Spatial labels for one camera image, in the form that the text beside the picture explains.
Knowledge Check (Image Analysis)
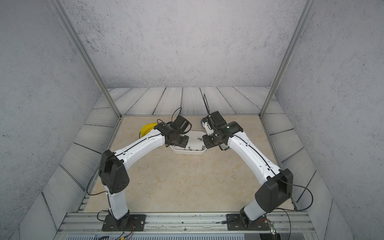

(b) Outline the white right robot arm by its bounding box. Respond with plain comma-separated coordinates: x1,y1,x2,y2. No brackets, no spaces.
203,131,293,221

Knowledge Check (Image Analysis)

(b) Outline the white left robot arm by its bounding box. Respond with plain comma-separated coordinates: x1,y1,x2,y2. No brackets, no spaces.
99,130,189,220

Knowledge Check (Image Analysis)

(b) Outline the white plastic storage box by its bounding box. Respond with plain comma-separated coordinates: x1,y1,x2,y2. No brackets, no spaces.
171,131,207,155

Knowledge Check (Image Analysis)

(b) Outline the yellow banana bunch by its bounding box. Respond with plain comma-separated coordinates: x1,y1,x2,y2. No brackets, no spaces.
140,123,157,138

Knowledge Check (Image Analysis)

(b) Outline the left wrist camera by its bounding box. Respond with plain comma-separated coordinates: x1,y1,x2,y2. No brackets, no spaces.
170,115,192,135

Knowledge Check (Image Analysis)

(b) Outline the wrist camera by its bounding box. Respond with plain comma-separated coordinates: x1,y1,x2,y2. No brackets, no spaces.
206,111,227,131
170,115,192,135

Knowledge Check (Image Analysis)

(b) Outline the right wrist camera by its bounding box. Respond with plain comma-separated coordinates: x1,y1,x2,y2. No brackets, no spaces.
206,111,227,131

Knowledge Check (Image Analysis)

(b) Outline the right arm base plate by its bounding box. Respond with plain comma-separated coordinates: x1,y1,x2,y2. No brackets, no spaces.
225,214,270,231

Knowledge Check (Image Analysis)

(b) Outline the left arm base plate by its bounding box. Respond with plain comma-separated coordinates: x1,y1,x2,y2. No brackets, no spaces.
102,214,147,232

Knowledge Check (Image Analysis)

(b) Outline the aluminium frame post left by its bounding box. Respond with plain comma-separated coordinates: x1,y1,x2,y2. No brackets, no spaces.
49,0,122,120

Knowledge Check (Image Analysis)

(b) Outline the aluminium frame post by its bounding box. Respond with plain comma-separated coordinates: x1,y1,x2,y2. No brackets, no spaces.
49,0,122,120
259,0,317,119

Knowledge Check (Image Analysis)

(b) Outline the aluminium front rail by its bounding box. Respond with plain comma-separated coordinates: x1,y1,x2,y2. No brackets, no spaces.
55,211,318,240

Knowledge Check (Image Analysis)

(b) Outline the aluminium frame post right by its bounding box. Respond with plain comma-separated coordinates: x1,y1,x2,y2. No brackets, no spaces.
259,0,317,119

